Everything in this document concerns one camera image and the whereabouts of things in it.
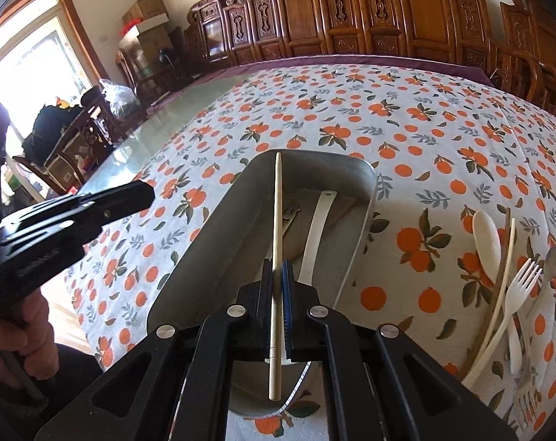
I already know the wooden window frame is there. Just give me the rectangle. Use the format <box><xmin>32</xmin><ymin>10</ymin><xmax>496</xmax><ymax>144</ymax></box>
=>
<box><xmin>0</xmin><ymin>0</ymin><xmax>101</xmax><ymax>155</ymax></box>

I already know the cardboard box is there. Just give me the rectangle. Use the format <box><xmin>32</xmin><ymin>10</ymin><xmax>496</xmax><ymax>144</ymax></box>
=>
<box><xmin>122</xmin><ymin>0</ymin><xmax>167</xmax><ymax>24</ymax></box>

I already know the carved wooden sofa bench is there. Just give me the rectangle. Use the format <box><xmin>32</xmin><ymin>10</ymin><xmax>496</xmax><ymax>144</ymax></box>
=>
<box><xmin>180</xmin><ymin>0</ymin><xmax>556</xmax><ymax>119</ymax></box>

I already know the carved wooden armchair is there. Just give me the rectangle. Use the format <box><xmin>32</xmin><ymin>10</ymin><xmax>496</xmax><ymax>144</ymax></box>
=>
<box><xmin>500</xmin><ymin>0</ymin><xmax>556</xmax><ymax>115</ymax></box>

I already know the cream plastic fork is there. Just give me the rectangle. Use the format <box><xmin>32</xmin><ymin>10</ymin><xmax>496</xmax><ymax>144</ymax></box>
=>
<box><xmin>462</xmin><ymin>258</ymin><xmax>542</xmax><ymax>389</ymax></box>

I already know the orange print tablecloth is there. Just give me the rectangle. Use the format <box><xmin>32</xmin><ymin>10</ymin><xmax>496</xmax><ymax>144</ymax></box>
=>
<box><xmin>64</xmin><ymin>62</ymin><xmax>556</xmax><ymax>441</ymax></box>

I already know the metal smiley fork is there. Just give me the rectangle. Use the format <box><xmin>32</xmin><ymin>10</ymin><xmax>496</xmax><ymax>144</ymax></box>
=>
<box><xmin>282</xmin><ymin>205</ymin><xmax>301</xmax><ymax>236</ymax></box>

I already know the small cream spoon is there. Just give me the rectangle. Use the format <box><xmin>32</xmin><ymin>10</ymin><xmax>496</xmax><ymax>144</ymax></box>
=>
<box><xmin>472</xmin><ymin>210</ymin><xmax>523</xmax><ymax>374</ymax></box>

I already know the dark wooden chopstick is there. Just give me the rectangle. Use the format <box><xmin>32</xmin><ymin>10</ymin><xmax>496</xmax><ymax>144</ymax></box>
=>
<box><xmin>459</xmin><ymin>211</ymin><xmax>515</xmax><ymax>379</ymax></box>

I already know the light wooden chopstick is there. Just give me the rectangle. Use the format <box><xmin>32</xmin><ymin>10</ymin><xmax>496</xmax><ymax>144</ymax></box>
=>
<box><xmin>268</xmin><ymin>153</ymin><xmax>283</xmax><ymax>401</ymax></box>

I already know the dark wooden chair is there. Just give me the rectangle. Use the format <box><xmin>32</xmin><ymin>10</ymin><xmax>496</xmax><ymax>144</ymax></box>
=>
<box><xmin>13</xmin><ymin>86</ymin><xmax>114</xmax><ymax>195</ymax></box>

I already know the black bag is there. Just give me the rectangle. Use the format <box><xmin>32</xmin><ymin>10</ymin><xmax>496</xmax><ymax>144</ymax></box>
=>
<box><xmin>22</xmin><ymin>105</ymin><xmax>83</xmax><ymax>166</ymax></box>

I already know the metal spoon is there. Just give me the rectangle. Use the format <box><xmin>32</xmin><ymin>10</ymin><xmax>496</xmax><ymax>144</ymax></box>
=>
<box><xmin>523</xmin><ymin>245</ymin><xmax>556</xmax><ymax>389</ymax></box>

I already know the purple sofa cushion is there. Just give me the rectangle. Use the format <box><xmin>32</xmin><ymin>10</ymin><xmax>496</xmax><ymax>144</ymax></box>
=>
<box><xmin>147</xmin><ymin>54</ymin><xmax>495</xmax><ymax>116</ymax></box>

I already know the metal rectangular tray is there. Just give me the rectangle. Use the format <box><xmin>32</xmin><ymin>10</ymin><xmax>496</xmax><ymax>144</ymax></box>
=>
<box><xmin>147</xmin><ymin>148</ymin><xmax>379</xmax><ymax>419</ymax></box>

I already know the person left hand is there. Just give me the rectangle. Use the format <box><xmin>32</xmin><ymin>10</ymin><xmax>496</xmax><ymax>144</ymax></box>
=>
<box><xmin>0</xmin><ymin>290</ymin><xmax>59</xmax><ymax>388</ymax></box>

